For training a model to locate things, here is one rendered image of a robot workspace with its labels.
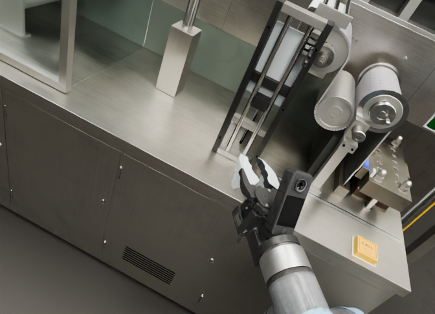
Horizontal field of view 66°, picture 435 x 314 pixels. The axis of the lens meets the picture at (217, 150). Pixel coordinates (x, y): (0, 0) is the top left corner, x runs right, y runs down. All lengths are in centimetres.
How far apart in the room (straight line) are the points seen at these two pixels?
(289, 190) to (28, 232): 160
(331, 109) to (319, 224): 38
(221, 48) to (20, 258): 135
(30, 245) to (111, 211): 60
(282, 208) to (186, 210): 71
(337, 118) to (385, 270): 50
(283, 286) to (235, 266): 83
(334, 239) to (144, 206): 68
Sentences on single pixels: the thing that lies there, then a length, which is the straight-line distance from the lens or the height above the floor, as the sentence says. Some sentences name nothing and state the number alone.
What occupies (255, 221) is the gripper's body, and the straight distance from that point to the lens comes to 60.
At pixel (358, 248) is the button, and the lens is 117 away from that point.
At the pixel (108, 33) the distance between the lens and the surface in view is 139.
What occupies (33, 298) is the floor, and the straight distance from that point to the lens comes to 181.
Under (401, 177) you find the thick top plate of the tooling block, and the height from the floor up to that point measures 103.
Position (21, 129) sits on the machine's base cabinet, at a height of 67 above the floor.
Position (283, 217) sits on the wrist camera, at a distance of 57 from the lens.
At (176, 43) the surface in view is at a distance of 131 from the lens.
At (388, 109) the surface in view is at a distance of 115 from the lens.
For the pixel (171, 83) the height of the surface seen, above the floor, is 96.
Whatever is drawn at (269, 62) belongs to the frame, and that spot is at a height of 128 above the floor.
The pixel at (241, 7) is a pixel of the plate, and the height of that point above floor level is 126.
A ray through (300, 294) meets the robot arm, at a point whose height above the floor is 125.
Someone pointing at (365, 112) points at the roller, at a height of 123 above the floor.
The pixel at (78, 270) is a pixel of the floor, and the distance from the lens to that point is 186.
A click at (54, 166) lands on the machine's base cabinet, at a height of 57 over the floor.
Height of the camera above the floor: 164
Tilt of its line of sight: 38 degrees down
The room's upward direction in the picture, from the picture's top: 24 degrees clockwise
